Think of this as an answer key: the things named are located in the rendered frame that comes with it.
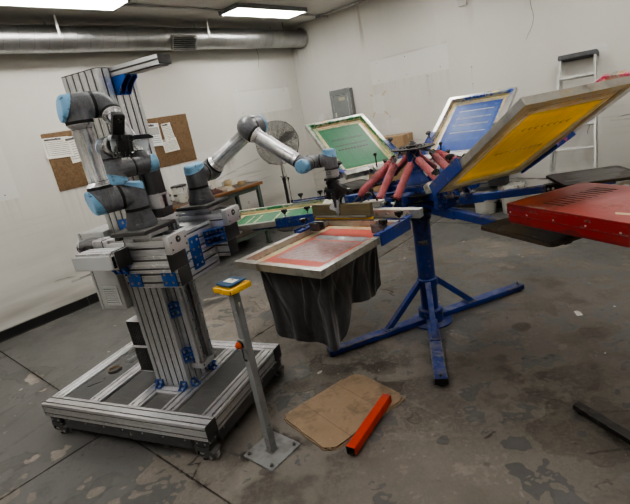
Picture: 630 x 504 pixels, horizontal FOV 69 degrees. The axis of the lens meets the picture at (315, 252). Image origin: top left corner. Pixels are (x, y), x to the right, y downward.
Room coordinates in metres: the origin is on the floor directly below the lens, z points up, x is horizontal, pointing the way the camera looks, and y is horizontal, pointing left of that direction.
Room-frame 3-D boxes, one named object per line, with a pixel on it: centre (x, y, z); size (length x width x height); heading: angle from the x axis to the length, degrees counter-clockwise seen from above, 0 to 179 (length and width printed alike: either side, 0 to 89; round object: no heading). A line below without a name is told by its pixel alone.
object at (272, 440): (2.01, 0.41, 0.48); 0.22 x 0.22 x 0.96; 47
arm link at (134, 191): (2.22, 0.82, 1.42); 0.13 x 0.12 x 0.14; 129
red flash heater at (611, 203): (1.76, -1.20, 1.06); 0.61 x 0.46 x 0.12; 17
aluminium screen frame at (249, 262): (2.34, -0.06, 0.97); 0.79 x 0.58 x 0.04; 137
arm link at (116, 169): (1.95, 0.74, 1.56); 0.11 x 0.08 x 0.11; 129
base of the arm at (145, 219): (2.23, 0.81, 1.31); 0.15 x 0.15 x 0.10
